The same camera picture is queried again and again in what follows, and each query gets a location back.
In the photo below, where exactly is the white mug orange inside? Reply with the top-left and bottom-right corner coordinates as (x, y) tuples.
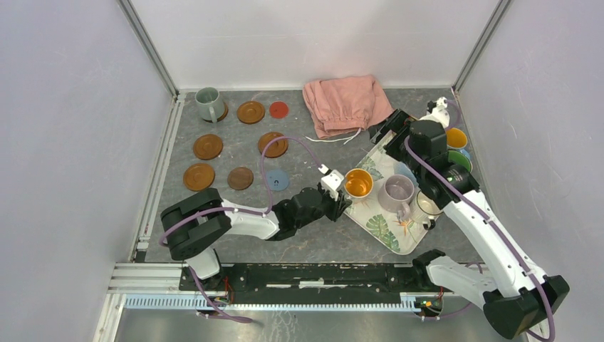
(345, 168), (374, 200)

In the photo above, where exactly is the dark brown wooden coaster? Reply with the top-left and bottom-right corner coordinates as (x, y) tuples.
(227, 167), (254, 191)

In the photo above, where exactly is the floral leaf print tray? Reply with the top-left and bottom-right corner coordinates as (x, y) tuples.
(345, 132), (428, 255)

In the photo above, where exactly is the grey green ceramic mug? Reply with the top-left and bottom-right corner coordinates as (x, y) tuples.
(195, 87), (229, 123)

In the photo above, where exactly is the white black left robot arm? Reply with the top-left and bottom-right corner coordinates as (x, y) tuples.
(159, 186), (352, 291)

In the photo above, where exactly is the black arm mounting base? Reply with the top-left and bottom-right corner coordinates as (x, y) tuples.
(198, 263), (449, 304)

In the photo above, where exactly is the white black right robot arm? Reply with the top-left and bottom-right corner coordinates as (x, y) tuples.
(372, 110), (570, 341)

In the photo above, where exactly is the light blue round coaster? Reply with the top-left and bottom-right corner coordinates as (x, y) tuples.
(266, 169), (290, 192)

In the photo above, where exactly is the red round coaster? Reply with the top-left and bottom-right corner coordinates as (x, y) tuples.
(269, 101), (289, 119)

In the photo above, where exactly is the blue butterfly mug orange inside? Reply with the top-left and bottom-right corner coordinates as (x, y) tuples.
(446, 128), (472, 160)

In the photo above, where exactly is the floral mug green inside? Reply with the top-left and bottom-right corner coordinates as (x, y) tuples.
(447, 150), (473, 172)

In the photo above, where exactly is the light blue ceramic mug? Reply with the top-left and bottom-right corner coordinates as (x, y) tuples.
(394, 162), (418, 187)

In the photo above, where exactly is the pink folded cloth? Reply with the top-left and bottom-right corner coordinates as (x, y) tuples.
(302, 75), (394, 140)

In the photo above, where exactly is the lilac ceramic mug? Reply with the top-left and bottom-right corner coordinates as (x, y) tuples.
(377, 175), (415, 221)

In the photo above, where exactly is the white mug black rim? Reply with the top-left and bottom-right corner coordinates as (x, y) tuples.
(410, 191), (442, 230)

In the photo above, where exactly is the white drawstring cord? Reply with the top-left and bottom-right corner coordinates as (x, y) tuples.
(305, 127), (363, 146)

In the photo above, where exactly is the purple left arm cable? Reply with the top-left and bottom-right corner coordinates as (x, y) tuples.
(158, 135), (326, 325)

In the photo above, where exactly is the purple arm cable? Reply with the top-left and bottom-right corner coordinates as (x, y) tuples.
(158, 135), (326, 325)
(403, 98), (557, 342)

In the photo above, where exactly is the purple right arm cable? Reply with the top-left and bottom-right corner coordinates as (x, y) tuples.
(403, 98), (557, 342)

